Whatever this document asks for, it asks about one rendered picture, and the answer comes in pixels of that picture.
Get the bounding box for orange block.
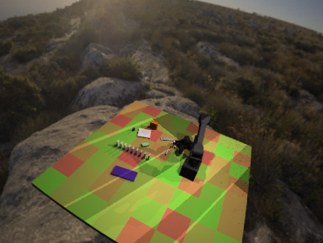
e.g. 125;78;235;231
150;121;158;130

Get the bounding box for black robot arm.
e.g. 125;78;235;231
184;113;211;169

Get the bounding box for purple flat rectangular block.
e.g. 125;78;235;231
112;166;137;181

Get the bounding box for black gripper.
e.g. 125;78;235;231
173;138;191;154

